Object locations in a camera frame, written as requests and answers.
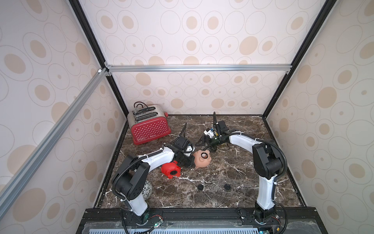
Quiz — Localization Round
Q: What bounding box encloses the pink piggy bank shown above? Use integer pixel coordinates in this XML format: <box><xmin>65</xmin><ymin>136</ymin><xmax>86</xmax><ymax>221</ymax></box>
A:
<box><xmin>193</xmin><ymin>150</ymin><xmax>212</xmax><ymax>169</ymax></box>

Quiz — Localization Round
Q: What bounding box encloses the red piggy bank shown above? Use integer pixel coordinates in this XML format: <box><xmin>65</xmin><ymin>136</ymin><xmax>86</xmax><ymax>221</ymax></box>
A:
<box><xmin>161</xmin><ymin>161</ymin><xmax>181</xmax><ymax>179</ymax></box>

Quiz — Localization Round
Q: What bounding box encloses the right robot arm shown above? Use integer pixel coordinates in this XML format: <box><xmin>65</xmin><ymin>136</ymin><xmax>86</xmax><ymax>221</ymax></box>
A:
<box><xmin>196</xmin><ymin>120</ymin><xmax>287</xmax><ymax>212</ymax></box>

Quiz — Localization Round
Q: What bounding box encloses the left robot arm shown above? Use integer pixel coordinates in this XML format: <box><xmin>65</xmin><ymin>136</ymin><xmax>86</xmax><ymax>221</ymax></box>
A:
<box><xmin>112</xmin><ymin>136</ymin><xmax>195</xmax><ymax>217</ymax></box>

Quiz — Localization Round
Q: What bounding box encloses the red metal toaster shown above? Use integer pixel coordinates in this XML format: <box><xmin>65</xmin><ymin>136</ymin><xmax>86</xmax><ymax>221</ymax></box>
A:
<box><xmin>127</xmin><ymin>101</ymin><xmax>171</xmax><ymax>145</ymax></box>

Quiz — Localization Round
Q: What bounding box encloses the speckled stone egg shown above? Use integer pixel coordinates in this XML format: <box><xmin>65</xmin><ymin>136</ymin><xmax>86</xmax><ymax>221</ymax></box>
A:
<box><xmin>142</xmin><ymin>180</ymin><xmax>153</xmax><ymax>200</ymax></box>

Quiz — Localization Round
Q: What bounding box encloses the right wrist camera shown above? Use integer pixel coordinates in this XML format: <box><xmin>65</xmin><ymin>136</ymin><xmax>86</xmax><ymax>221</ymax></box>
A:
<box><xmin>204</xmin><ymin>128</ymin><xmax>215</xmax><ymax>138</ymax></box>

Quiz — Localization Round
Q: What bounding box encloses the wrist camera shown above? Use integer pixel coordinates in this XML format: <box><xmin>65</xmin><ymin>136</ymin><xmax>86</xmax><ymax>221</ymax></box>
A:
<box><xmin>186</xmin><ymin>145</ymin><xmax>195</xmax><ymax>154</ymax></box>
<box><xmin>204</xmin><ymin>128</ymin><xmax>215</xmax><ymax>138</ymax></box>

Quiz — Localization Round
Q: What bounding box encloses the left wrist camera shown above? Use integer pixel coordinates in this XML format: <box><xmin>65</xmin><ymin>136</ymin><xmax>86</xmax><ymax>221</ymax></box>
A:
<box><xmin>186</xmin><ymin>145</ymin><xmax>195</xmax><ymax>154</ymax></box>

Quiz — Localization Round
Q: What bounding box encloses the horizontal aluminium rail back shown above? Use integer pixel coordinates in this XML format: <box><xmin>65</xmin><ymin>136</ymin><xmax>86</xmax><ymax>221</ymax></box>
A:
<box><xmin>107</xmin><ymin>64</ymin><xmax>292</xmax><ymax>73</ymax></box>

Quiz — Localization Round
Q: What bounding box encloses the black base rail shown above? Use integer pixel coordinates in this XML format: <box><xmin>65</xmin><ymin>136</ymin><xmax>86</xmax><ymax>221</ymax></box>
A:
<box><xmin>76</xmin><ymin>207</ymin><xmax>327</xmax><ymax>234</ymax></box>

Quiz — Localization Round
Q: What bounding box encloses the diagonal aluminium rail left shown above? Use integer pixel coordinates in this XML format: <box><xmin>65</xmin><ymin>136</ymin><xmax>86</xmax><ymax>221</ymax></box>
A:
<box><xmin>1</xmin><ymin>68</ymin><xmax>109</xmax><ymax>218</ymax></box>

